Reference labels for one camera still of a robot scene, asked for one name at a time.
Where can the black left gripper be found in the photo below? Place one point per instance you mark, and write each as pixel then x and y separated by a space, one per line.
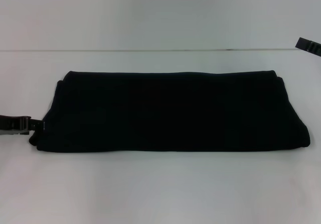
pixel 5 122

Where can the black t-shirt with white print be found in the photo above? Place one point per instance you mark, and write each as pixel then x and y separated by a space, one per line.
pixel 170 111

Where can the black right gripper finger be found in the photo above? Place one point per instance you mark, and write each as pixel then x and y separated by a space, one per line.
pixel 309 44

